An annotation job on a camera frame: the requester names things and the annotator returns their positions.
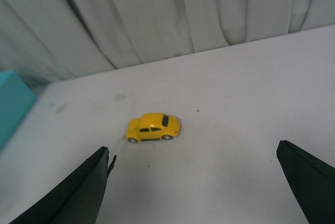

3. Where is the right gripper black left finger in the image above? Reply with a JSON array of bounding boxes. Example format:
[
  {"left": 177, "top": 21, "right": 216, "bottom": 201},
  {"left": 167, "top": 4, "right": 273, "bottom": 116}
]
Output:
[{"left": 11, "top": 146, "right": 117, "bottom": 223}]

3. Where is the yellow beetle toy car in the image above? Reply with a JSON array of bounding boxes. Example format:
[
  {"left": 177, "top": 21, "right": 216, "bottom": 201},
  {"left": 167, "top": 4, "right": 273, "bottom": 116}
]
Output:
[{"left": 125, "top": 113, "right": 181, "bottom": 143}]

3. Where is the turquoise storage box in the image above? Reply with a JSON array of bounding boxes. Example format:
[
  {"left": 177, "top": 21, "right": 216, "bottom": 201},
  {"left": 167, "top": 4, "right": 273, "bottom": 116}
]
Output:
[{"left": 1, "top": 70, "right": 36, "bottom": 148}]

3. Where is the grey curtain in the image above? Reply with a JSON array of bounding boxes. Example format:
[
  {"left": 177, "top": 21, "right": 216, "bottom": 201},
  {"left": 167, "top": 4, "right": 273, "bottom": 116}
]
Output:
[{"left": 1, "top": 0, "right": 334, "bottom": 86}]

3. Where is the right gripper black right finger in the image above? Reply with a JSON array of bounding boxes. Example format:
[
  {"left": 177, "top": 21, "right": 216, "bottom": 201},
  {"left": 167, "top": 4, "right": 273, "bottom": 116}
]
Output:
[{"left": 276, "top": 140, "right": 334, "bottom": 223}]

